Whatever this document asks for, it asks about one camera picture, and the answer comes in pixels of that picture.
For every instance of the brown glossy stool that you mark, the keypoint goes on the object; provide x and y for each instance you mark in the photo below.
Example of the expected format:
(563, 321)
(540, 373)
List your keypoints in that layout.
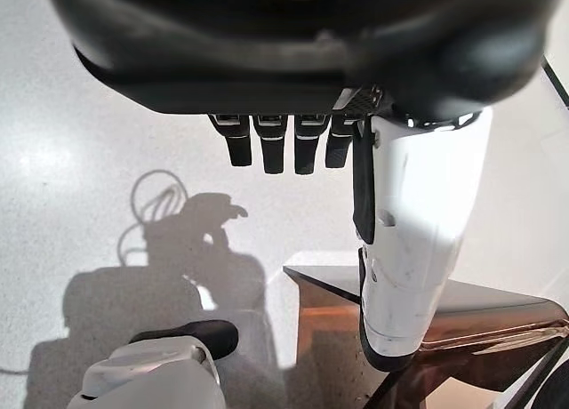
(480, 329)

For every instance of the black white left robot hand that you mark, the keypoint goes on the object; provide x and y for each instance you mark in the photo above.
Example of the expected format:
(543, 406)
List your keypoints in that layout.
(284, 49)

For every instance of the black left robot foot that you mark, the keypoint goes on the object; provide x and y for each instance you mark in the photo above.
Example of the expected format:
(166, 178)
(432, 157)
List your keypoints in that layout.
(209, 333)

